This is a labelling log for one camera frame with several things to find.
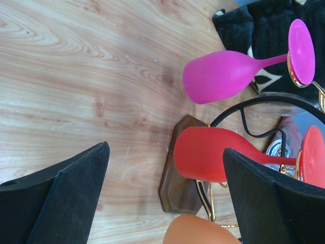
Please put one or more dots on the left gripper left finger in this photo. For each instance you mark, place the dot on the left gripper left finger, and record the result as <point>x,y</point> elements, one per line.
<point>56,204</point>

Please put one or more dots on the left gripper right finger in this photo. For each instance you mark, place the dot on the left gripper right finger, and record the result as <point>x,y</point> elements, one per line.
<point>271,207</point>

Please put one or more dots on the orange wine glass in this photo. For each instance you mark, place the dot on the orange wine glass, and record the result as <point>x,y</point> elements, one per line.
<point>188,228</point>

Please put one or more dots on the red wine glass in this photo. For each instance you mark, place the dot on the red wine glass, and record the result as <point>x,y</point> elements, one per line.
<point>198,154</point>

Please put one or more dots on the pink wine glass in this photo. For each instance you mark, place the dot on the pink wine glass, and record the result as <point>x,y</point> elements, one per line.
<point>223,74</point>

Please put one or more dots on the black floral blanket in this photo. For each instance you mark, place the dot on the black floral blanket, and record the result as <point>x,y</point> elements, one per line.
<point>260,29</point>

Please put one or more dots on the gold wire glass rack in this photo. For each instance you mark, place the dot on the gold wire glass rack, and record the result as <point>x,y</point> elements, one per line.
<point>182,195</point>

